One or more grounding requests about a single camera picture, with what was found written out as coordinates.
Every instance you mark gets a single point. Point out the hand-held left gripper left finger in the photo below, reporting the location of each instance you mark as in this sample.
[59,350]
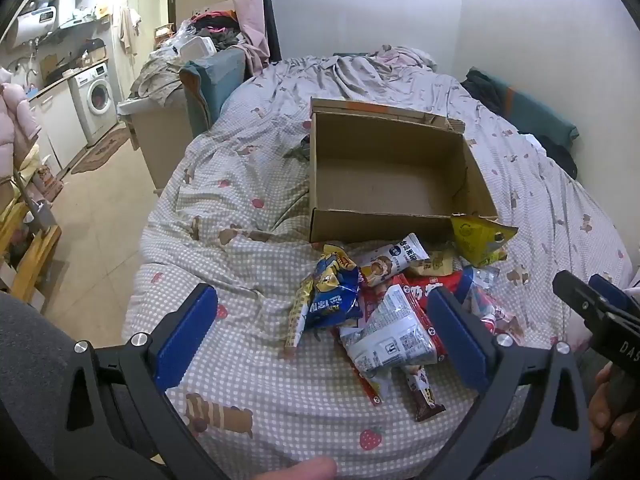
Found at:
[187,332]

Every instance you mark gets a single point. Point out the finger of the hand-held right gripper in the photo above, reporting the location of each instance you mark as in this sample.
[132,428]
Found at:
[612,290]
[575,295]

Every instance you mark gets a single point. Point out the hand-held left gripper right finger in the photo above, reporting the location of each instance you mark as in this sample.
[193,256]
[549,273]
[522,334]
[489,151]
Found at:
[457,340]

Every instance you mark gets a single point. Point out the white red snack packet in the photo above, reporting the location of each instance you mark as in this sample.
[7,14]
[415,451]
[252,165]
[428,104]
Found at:
[502,322]

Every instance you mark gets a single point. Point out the large red snack bag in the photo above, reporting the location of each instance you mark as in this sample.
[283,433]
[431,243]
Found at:
[430,284]

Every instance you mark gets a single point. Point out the yellow snack packet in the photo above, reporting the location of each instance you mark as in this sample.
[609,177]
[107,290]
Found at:
[475,240]

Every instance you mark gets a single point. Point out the white cartoon snack packet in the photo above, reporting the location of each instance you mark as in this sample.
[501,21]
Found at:
[390,260]

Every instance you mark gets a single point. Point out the cardboard box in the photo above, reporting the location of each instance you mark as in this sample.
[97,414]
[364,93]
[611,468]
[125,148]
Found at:
[380,175]

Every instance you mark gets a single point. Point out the person's right hand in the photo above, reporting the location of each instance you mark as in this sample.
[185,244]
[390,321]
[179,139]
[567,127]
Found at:
[612,405]

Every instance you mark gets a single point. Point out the person's left hand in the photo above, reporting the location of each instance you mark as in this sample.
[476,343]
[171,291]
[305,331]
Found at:
[300,470]

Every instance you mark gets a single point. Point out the clear blue-edged packet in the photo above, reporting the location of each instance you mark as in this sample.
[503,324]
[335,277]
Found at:
[482,282]

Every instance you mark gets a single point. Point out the brown chocolate bar packet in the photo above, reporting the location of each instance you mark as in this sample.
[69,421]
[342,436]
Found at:
[425,395]

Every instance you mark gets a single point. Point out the grey white snack packet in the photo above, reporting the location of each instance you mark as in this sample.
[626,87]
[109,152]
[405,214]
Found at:
[385,335]

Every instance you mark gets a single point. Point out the small beige snack packet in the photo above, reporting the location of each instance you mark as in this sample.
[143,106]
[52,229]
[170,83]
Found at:
[437,261]

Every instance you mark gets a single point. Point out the long beige stick packet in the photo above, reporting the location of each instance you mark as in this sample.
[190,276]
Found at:
[297,320]

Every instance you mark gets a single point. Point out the checked printed blanket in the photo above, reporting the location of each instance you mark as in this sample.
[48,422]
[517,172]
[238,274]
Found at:
[250,240]

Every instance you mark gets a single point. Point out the blue snack packet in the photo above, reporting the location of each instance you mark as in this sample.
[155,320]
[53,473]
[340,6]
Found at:
[331,295]

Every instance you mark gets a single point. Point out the yellow wooden chair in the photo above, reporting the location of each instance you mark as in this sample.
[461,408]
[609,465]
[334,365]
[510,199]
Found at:
[35,255]

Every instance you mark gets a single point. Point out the teal pillow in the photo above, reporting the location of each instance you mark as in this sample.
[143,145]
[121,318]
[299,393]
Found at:
[535,110]

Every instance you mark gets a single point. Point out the white low cabinet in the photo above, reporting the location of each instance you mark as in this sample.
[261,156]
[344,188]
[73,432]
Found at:
[160,140]

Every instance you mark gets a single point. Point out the brown door mat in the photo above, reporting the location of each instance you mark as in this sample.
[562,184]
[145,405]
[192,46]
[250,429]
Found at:
[102,147]

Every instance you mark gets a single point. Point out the white kitchen cabinet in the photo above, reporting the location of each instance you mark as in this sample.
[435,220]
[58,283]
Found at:
[57,125]

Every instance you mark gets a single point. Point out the teal cushion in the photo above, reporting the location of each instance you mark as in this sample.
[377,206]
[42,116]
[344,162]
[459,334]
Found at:
[210,85]

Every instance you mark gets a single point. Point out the white washing machine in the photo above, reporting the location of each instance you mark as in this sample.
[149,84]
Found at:
[95,100]

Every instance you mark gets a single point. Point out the grey cloth heap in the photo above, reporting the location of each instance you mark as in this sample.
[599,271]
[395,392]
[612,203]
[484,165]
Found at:
[157,77]

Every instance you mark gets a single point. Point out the pink puffer jacket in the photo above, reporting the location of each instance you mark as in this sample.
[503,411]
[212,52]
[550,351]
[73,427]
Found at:
[15,125]

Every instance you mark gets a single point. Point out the white foam takeaway box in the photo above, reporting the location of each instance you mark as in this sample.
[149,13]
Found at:
[197,47]

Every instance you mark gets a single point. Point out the pink crumpled cloth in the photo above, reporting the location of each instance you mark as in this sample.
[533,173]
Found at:
[400,55]

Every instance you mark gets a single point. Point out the pile of clothes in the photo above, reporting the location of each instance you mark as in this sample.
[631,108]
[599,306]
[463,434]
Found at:
[220,27]

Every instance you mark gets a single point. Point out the hanging beige towel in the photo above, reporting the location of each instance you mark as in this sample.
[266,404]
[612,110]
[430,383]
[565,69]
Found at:
[129,27]

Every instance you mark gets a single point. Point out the pink curtain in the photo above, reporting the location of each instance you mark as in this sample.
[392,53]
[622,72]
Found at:
[250,15]

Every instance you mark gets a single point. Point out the white water heater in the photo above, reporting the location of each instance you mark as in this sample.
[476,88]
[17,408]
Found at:
[42,17]

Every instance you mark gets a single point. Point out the black metal frame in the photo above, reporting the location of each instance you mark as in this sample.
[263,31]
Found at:
[272,10]

